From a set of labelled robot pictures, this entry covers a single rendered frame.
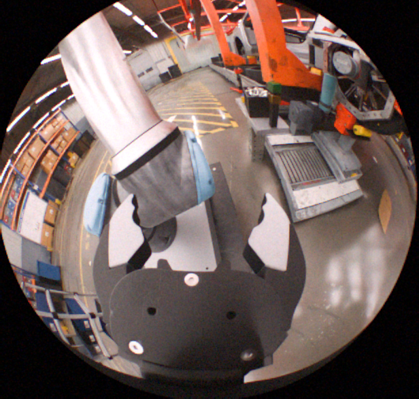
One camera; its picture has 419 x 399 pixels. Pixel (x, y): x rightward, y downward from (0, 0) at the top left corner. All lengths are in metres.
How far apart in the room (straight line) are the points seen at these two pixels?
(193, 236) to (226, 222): 0.15
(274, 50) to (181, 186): 1.03
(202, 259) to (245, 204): 0.53
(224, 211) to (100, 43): 0.60
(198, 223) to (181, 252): 0.11
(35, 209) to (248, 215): 5.65
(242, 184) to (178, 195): 0.72
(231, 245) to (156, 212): 0.32
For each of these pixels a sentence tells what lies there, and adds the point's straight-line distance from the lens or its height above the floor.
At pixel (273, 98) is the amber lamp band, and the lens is 0.51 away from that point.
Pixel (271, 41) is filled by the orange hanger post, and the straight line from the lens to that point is 1.05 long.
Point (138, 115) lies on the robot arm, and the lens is 0.19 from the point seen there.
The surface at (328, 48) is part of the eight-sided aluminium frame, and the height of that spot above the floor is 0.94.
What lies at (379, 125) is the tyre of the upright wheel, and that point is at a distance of 0.95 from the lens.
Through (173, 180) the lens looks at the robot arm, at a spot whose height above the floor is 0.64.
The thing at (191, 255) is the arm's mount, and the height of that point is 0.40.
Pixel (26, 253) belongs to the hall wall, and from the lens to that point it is 10.09.
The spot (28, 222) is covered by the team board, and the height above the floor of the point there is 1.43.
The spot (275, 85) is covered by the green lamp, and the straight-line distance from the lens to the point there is 0.49.
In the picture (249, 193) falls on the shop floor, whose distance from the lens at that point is 0.85.
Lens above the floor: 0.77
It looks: 59 degrees down
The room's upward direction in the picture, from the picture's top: 30 degrees counter-clockwise
